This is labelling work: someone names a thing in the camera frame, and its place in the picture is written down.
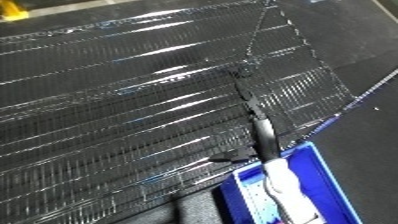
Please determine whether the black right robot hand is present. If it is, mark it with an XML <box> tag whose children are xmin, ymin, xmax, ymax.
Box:
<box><xmin>207</xmin><ymin>78</ymin><xmax>287</xmax><ymax>164</ymax></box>

